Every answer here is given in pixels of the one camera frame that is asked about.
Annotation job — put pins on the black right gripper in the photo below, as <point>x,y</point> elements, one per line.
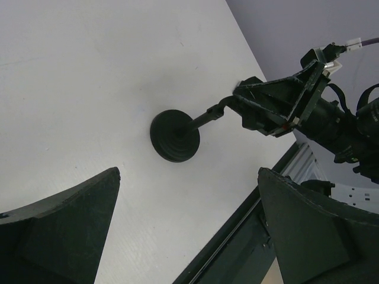
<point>279,106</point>

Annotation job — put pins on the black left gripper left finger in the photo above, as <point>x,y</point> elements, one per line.
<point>60,239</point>

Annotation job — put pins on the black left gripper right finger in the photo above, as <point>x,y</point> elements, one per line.
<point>316,238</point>

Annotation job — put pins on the black phone stand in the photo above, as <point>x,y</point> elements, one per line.
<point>175,135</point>

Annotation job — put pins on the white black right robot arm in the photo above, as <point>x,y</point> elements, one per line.
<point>332,126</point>

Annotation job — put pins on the aluminium front frame rail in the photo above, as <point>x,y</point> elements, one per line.
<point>303,166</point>

